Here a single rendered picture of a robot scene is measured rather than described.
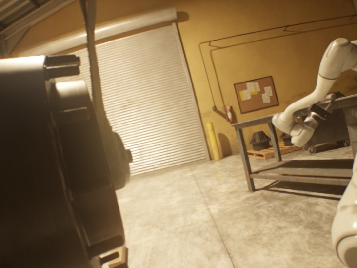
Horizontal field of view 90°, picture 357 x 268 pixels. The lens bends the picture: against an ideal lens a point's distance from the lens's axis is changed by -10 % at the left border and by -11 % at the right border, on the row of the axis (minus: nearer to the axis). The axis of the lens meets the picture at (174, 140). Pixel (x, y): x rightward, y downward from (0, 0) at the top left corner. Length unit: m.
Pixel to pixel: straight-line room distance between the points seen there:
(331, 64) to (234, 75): 5.16
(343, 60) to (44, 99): 1.19
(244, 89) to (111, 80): 3.93
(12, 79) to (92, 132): 0.13
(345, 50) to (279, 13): 6.48
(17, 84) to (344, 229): 0.48
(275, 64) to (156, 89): 3.68
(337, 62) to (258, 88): 5.24
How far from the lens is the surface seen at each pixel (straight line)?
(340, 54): 1.20
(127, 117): 5.89
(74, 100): 0.37
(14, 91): 0.32
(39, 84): 0.32
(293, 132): 1.54
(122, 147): 0.46
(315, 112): 1.58
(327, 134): 4.16
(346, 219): 0.34
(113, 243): 0.32
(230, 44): 6.57
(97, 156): 0.32
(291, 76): 6.97
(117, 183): 0.47
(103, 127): 0.46
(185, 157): 5.72
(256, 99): 6.28
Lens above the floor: 0.87
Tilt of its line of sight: 1 degrees down
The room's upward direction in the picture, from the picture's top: 14 degrees counter-clockwise
